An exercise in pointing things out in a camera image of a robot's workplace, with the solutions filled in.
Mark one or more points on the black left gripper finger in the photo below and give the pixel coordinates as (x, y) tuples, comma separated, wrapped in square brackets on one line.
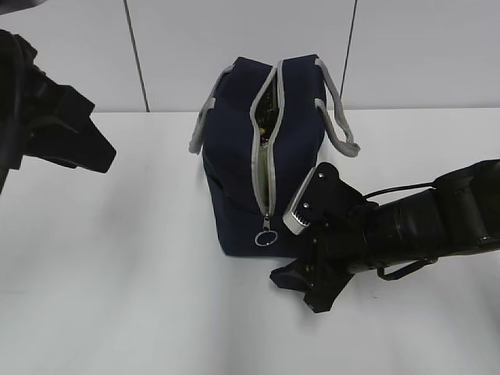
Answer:
[(71, 142)]

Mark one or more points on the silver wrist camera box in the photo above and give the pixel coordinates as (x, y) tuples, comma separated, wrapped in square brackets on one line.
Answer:
[(292, 218)]

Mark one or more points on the navy blue lunch bag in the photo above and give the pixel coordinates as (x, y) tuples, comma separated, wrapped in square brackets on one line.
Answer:
[(297, 102)]

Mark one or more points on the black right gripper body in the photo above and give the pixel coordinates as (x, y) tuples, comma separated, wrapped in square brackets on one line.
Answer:
[(337, 217)]

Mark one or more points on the green lid food container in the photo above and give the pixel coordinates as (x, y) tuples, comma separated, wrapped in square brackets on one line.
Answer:
[(263, 174)]

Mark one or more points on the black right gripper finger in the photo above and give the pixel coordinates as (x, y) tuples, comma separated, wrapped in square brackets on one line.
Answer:
[(319, 275)]

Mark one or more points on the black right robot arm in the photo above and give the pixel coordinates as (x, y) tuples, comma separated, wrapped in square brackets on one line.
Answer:
[(456, 214)]

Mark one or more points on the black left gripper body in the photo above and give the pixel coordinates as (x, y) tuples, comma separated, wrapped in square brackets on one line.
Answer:
[(26, 90)]

